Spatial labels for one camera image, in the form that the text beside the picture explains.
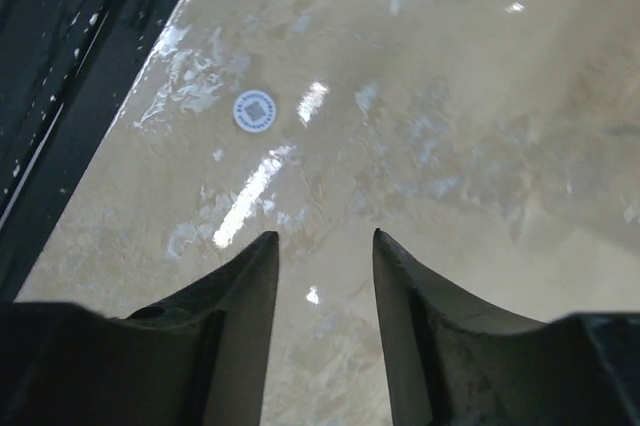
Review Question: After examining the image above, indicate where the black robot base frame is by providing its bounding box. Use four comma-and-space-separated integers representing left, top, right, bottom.
1, 0, 179, 301

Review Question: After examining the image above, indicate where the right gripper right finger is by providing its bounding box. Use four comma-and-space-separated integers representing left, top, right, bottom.
372, 230, 639, 425

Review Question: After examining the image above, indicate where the clear white bottle cap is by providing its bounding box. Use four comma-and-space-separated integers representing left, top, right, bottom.
233, 90, 277, 133

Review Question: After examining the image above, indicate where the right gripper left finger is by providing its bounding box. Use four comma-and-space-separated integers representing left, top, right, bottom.
1, 231, 279, 425

